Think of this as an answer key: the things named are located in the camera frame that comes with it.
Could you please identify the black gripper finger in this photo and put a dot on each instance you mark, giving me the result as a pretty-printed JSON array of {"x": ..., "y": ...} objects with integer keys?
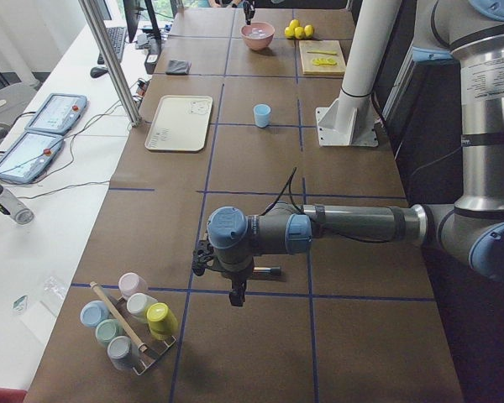
[{"x": 248, "y": 11}]

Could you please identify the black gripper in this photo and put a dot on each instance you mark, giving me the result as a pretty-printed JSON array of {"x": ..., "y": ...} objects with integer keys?
[{"x": 236, "y": 277}]

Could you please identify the pink bowl of ice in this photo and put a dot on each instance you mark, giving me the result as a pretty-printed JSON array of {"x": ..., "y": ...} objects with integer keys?
[{"x": 257, "y": 35}]

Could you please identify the yellow-green cup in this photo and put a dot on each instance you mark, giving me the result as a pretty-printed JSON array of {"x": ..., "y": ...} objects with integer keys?
[{"x": 161, "y": 321}]

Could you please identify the metal cup rack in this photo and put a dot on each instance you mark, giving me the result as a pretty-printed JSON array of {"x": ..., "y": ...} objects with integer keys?
[{"x": 150, "y": 350}]

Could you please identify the white cup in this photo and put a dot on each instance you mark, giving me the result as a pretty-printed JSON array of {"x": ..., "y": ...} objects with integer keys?
[{"x": 138, "y": 305}]

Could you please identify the light blue cup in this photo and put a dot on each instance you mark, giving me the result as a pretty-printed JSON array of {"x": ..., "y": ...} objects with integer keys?
[{"x": 262, "y": 114}]

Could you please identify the pink cup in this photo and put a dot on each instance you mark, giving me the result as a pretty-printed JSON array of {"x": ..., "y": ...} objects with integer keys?
[{"x": 131, "y": 283}]

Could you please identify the grey cup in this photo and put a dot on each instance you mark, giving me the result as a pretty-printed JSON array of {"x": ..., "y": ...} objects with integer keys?
[{"x": 123, "y": 353}]

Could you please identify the mint green cup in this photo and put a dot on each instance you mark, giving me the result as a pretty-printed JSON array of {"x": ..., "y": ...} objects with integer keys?
[{"x": 107, "y": 330}]

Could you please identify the blue cup on rack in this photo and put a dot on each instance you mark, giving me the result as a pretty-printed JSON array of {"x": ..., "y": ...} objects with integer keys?
[{"x": 93, "y": 313}]

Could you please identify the yellow lemon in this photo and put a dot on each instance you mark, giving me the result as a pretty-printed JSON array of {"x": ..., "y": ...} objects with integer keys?
[
  {"x": 294, "y": 23},
  {"x": 309, "y": 31},
  {"x": 299, "y": 33},
  {"x": 289, "y": 32}
]

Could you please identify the steel muddler black tip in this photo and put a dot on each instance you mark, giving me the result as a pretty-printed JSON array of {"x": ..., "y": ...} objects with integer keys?
[{"x": 263, "y": 272}]

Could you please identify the wooden cutting board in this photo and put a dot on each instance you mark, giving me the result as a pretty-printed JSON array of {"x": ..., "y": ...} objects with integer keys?
[{"x": 312, "y": 70}]

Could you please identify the lemon slices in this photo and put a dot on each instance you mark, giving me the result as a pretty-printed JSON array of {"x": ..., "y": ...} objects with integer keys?
[{"x": 324, "y": 62}]

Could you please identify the grey folded cloth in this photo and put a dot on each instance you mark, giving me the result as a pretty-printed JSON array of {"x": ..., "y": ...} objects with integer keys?
[{"x": 178, "y": 67}]

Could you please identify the yellow plastic knife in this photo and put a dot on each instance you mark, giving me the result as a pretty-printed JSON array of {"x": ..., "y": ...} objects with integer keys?
[{"x": 322, "y": 52}]

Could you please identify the black monitor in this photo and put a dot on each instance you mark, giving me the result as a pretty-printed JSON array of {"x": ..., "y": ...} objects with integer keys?
[{"x": 132, "y": 12}]

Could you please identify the black keyboard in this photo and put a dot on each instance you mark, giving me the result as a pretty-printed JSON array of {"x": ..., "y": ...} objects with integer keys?
[{"x": 117, "y": 38}]

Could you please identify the cream bear tray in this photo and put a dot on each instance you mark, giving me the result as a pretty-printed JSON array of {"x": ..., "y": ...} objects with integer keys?
[{"x": 180, "y": 124}]

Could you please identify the black computer mouse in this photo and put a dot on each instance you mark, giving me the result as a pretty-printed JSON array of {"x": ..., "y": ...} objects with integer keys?
[{"x": 98, "y": 71}]

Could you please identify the teach pendant tablet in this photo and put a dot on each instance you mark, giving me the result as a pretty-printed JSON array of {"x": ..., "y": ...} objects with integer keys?
[
  {"x": 58, "y": 114},
  {"x": 29, "y": 156}
]

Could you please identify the clear water bottle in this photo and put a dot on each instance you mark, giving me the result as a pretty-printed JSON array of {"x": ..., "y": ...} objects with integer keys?
[{"x": 12, "y": 207}]

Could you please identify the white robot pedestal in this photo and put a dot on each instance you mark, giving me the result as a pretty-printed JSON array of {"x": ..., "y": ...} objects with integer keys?
[{"x": 350, "y": 119}]

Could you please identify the aluminium frame post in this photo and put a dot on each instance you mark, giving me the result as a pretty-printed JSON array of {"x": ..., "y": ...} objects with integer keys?
[{"x": 96, "y": 24}]

